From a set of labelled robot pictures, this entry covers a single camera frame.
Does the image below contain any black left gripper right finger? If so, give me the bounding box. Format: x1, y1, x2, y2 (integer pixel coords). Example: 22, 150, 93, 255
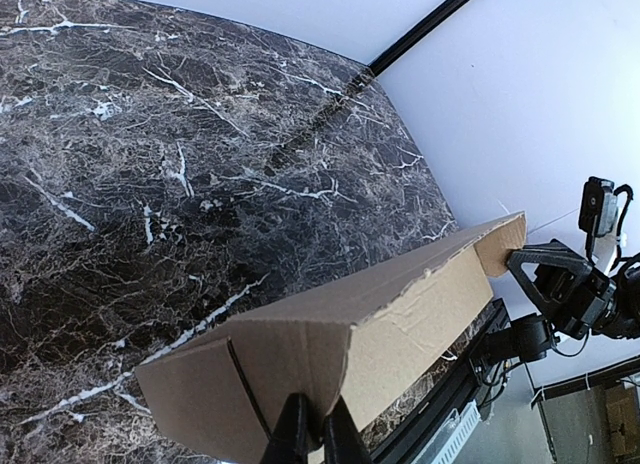
323, 397, 373, 464

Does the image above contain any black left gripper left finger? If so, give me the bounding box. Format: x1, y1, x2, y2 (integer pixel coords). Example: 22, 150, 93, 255
260, 393, 308, 464

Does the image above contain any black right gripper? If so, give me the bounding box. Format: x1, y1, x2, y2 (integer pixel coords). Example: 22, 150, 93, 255
507, 239, 616, 340

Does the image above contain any brown cardboard box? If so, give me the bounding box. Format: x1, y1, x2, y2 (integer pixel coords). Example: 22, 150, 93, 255
135, 213, 526, 463

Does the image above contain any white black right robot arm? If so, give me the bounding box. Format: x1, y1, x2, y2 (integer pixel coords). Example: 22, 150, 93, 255
477, 239, 639, 365

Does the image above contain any black front table rail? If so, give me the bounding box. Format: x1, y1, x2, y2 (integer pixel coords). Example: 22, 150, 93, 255
363, 299, 509, 463

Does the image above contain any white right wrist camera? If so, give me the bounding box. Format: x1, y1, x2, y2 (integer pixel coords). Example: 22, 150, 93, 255
577, 176, 635, 273

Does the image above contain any white slotted cable duct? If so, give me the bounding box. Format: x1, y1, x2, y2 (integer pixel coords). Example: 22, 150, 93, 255
403, 399, 481, 464

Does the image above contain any black right frame post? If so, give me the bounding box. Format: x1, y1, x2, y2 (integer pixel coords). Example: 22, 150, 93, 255
368, 0, 471, 77

